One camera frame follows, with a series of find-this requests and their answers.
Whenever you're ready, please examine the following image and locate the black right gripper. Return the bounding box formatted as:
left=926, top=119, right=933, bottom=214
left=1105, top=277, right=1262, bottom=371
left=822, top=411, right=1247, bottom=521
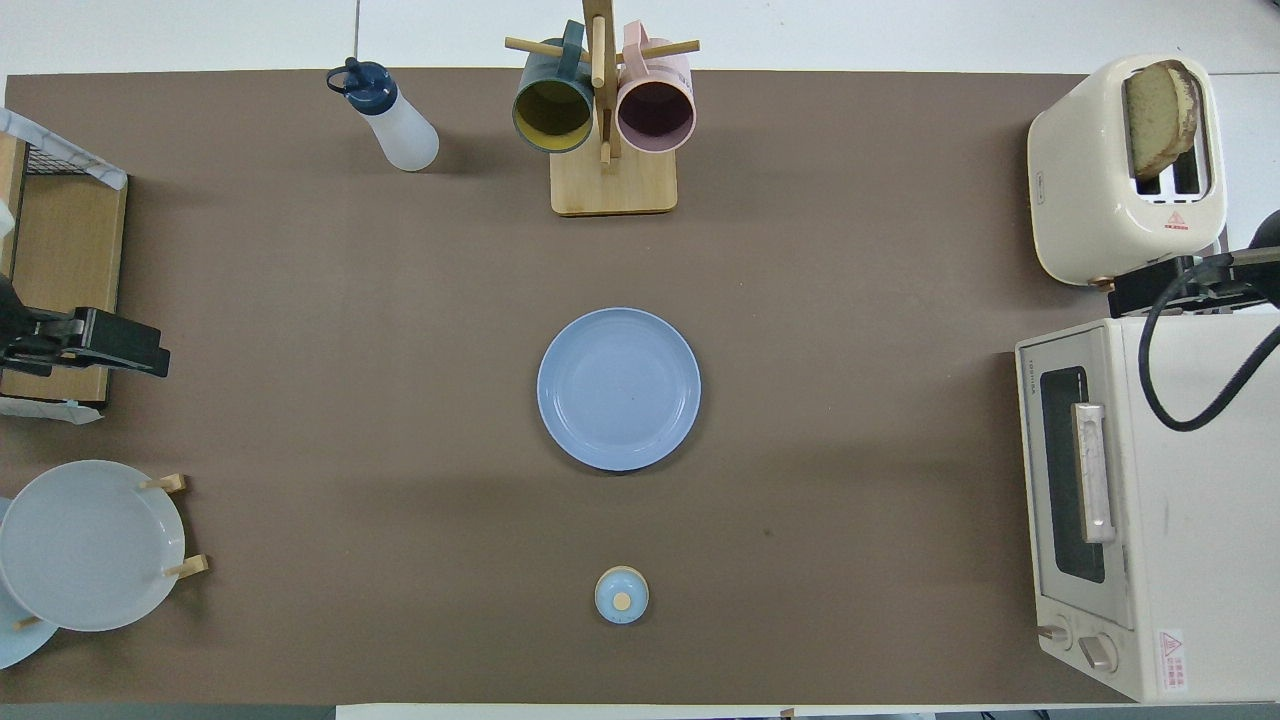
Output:
left=1106, top=245, right=1280, bottom=320

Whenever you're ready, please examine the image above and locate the slice of toast bread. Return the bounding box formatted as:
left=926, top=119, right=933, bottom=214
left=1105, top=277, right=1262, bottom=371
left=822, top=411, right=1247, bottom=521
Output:
left=1122, top=60, right=1201, bottom=181

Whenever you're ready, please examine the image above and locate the wooden mug tree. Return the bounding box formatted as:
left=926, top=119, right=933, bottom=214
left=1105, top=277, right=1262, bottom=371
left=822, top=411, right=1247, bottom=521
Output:
left=505, top=0, right=701, bottom=217

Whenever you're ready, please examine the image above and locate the teal mug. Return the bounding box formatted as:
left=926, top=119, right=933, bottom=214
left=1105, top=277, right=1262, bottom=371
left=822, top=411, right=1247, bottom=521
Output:
left=512, top=20, right=596, bottom=154

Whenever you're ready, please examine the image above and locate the white toaster oven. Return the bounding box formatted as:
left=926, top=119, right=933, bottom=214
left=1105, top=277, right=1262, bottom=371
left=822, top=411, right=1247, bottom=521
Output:
left=1015, top=315, right=1280, bottom=703

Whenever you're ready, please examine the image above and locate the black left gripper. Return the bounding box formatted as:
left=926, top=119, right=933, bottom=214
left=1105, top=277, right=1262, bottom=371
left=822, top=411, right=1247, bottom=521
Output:
left=0, top=275, right=171, bottom=378

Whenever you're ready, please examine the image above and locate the wooden plate rack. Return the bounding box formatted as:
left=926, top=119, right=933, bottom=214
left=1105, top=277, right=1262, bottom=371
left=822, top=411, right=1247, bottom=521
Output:
left=12, top=474, right=209, bottom=631

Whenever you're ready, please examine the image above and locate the grey plate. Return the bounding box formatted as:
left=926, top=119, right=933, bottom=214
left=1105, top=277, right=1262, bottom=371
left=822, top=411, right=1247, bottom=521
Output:
left=0, top=460, right=187, bottom=632

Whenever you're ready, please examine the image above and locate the pink mug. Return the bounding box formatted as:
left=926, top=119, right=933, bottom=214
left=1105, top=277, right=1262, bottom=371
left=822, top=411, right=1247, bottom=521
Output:
left=615, top=22, right=697, bottom=154

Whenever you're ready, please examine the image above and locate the cream two-slot toaster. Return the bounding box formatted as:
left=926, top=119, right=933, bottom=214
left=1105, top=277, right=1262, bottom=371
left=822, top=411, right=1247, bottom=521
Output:
left=1027, top=55, right=1229, bottom=291

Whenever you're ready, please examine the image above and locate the squeeze bottle with blue cap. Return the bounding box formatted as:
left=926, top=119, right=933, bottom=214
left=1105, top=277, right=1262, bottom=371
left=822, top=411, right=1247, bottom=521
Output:
left=326, top=58, right=440, bottom=172

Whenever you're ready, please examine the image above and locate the brown table mat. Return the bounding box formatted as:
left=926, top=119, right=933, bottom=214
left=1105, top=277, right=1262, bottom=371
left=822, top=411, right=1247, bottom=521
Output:
left=0, top=68, right=1233, bottom=706

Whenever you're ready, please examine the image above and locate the light blue plate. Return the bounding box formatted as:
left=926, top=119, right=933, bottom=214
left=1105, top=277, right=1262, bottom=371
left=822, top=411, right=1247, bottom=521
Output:
left=0, top=497, right=59, bottom=670

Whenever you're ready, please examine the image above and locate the blue round plate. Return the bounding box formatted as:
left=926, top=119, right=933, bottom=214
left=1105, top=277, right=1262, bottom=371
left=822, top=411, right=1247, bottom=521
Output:
left=537, top=307, right=702, bottom=472

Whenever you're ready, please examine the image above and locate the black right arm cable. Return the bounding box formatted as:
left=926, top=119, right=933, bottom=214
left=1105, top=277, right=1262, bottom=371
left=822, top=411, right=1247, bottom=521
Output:
left=1140, top=255, right=1280, bottom=433

